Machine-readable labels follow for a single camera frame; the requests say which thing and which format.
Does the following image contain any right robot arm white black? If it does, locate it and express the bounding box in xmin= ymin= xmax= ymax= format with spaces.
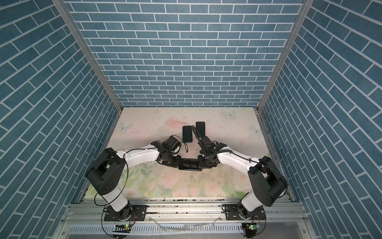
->
xmin=200 ymin=146 xmax=288 ymax=219

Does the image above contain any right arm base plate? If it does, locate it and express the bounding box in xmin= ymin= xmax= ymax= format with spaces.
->
xmin=221 ymin=204 xmax=266 ymax=221

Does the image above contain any white phone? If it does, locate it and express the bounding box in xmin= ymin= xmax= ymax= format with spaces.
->
xmin=178 ymin=158 xmax=203 ymax=171

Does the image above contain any black phone screen up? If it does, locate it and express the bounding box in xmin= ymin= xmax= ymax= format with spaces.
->
xmin=182 ymin=125 xmax=193 ymax=143

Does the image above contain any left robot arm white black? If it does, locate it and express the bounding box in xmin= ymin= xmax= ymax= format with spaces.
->
xmin=86 ymin=145 xmax=181 ymax=212

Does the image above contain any white slotted cable duct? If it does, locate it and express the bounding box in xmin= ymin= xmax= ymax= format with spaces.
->
xmin=68 ymin=223 xmax=243 ymax=236

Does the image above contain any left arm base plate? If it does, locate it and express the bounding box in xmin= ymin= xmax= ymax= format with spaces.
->
xmin=103 ymin=204 xmax=148 ymax=222

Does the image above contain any aluminium front rail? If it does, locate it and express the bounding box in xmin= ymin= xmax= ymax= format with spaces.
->
xmin=62 ymin=199 xmax=308 ymax=224

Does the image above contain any blue phone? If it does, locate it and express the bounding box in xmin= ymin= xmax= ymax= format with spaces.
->
xmin=196 ymin=121 xmax=206 ymax=138

